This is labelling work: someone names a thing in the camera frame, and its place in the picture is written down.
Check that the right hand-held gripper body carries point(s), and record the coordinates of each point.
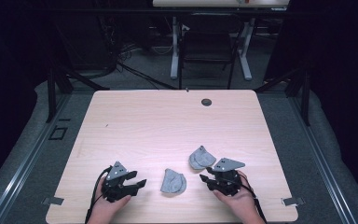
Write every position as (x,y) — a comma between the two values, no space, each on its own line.
(225,182)

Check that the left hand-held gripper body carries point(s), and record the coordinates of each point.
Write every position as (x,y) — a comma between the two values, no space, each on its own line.
(115,186)

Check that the grey ankle sock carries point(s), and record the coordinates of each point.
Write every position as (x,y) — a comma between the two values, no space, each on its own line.
(200,158)
(172,182)

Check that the person's right hand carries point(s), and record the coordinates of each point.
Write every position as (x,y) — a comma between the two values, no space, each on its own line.
(239,202)

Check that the person's left hand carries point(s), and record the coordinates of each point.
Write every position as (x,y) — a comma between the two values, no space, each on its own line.
(104,208)

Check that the dark round table grommet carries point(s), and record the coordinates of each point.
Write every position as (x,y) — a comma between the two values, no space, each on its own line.
(206,102)

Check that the black metal stand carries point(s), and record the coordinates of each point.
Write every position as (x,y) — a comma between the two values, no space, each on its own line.
(51,93)
(306,96)

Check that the black chair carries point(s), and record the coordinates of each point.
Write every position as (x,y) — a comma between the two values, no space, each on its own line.
(208,43)

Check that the dark equipment cabinet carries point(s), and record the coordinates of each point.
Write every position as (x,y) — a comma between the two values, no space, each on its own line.
(87,37)

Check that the dark curtain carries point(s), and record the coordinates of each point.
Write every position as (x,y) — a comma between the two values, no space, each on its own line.
(345,77)
(9,77)

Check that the white desk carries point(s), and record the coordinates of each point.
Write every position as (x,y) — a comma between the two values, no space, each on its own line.
(217,3)

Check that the grey table bracket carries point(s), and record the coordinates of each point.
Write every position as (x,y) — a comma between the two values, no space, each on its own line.
(292,201)
(53,201)

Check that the aluminium floor rail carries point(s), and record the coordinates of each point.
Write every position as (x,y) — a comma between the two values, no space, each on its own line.
(320,161)
(28,161)

